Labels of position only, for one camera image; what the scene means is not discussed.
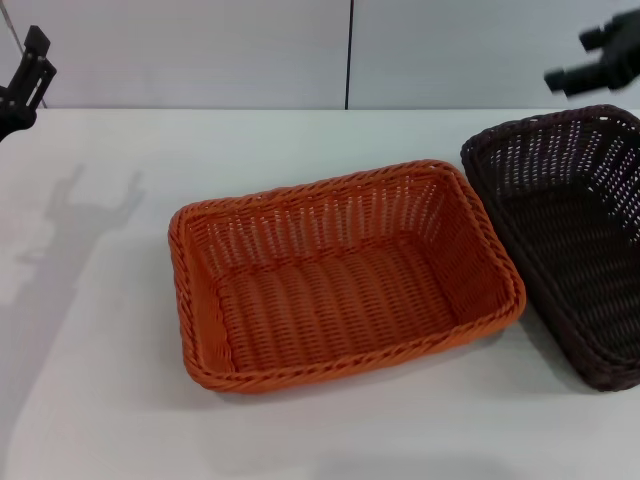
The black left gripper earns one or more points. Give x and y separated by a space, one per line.
12 117

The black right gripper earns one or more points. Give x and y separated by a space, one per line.
625 60

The dark brown woven plastic basket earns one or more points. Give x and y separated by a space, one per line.
575 260

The orange woven plastic basket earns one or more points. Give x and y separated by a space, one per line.
325 300

